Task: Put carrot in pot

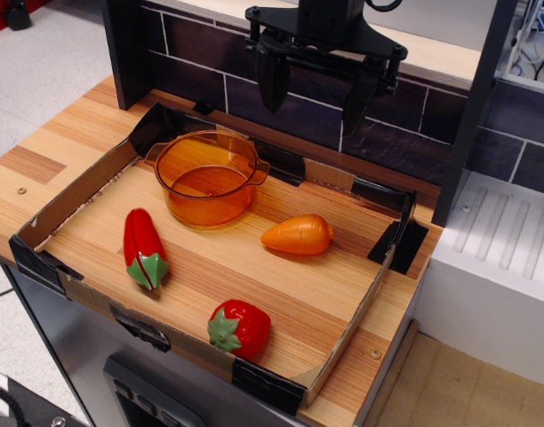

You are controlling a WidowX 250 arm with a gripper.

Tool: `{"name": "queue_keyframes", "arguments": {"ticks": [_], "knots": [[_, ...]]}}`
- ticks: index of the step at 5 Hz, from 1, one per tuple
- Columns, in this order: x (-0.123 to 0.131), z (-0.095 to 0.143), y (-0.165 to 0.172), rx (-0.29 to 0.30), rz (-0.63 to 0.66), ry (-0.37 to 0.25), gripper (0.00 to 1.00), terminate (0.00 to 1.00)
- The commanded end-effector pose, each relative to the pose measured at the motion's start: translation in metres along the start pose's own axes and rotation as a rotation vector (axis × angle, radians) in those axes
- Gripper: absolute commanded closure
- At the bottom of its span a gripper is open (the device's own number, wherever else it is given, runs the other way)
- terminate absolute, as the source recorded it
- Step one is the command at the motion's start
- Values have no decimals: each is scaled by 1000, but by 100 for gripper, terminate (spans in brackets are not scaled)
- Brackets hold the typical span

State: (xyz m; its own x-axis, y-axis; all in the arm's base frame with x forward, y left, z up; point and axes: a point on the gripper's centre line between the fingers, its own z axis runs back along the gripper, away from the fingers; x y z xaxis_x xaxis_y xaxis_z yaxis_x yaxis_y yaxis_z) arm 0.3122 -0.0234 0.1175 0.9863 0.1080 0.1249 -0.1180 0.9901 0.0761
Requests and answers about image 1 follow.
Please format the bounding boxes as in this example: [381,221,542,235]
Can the white toy sink drainboard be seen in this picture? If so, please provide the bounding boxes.
[414,173,544,385]

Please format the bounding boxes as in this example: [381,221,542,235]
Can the grey toy oven panel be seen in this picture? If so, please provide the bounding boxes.
[102,353,220,427]

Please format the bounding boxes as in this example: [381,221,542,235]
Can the cardboard fence with black tape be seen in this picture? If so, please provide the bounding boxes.
[10,104,440,425]

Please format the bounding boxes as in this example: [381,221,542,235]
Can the dark toy kitchen back frame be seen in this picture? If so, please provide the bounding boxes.
[103,1,520,223]

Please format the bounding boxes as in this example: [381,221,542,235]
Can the orange plastic toy carrot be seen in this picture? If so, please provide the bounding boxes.
[260,213,334,255]

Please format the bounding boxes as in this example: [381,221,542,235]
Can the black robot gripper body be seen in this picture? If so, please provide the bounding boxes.
[245,1,408,93]

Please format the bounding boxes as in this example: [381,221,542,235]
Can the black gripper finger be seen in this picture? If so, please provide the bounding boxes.
[253,36,291,113]
[342,57,388,137]

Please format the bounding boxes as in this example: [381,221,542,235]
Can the red toy strawberry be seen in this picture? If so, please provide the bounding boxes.
[207,299,271,359]

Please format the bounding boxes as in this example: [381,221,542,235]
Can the red toy chili pepper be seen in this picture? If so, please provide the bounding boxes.
[124,208,169,290]

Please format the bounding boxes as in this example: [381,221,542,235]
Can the transparent orange plastic pot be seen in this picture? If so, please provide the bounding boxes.
[144,130,271,228]

